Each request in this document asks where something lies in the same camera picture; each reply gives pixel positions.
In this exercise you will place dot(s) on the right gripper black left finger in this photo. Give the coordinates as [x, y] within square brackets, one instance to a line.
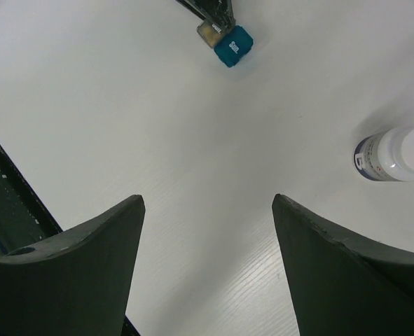
[76, 282]

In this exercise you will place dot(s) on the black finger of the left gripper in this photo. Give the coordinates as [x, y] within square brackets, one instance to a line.
[218, 12]

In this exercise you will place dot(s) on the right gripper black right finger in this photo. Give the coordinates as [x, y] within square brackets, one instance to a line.
[341, 282]

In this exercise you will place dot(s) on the yellow pills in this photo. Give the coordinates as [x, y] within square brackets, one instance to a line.
[211, 36]

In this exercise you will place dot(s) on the blue pill box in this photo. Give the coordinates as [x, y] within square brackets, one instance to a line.
[234, 46]

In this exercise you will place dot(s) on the white pill bottle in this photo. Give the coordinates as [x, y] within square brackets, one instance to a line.
[378, 157]

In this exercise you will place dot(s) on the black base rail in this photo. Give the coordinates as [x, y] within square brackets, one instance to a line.
[24, 219]

